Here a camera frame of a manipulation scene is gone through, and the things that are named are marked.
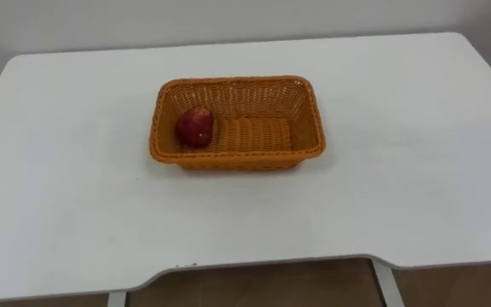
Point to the orange woven basket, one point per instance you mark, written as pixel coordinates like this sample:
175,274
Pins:
250,136

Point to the red apple soft toy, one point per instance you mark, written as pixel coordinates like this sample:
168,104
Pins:
194,127

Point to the white desk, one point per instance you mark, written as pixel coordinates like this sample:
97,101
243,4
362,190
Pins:
100,213

